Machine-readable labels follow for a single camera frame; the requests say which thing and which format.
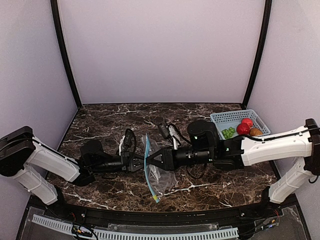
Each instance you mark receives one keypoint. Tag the left black frame post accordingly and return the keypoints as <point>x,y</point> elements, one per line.
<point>63,52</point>

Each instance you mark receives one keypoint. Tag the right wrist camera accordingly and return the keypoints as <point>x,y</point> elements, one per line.
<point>169,133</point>

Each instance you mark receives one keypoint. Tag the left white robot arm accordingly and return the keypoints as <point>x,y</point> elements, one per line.
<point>21,151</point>

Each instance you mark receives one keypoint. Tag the grey slotted cable duct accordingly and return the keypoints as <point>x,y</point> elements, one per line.
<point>125,232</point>

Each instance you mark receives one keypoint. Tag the green grapes bunch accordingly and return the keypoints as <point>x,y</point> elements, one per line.
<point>228,132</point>

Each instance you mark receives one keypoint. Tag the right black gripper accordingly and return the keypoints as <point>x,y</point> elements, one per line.
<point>169,158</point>

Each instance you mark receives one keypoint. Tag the right black frame post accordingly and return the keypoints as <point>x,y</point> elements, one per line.
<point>259,53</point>

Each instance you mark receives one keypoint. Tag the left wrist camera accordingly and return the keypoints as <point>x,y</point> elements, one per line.
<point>128,140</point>

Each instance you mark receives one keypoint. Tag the light blue plastic basket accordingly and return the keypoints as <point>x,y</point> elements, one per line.
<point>225,120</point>

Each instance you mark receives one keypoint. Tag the black frame post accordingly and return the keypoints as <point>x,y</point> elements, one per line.
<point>259,53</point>
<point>63,52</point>

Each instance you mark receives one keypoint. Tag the red apple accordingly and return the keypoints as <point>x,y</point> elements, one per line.
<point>247,121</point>

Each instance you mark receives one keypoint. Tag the clear zip top bag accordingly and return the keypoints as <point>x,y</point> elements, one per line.
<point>159,181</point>

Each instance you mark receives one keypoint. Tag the black front rail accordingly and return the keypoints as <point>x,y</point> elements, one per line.
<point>244,215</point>

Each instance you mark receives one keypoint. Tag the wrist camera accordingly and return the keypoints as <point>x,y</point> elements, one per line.
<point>169,133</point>
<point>128,140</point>

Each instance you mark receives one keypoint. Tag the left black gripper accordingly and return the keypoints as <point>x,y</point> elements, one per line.
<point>125,161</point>

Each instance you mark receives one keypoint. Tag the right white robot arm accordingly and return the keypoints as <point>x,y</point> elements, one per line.
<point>302,143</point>

